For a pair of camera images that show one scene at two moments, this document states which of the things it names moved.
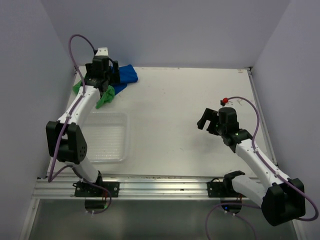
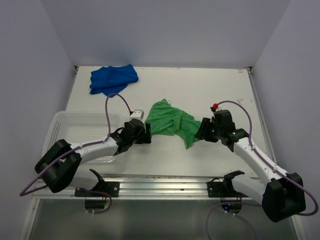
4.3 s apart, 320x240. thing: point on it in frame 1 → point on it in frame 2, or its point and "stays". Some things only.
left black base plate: x=84 y=189 stays
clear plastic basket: x=106 y=135 stays
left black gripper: x=114 y=76 → x=145 y=136
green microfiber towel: x=108 y=95 → x=165 y=119
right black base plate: x=222 y=189 stays
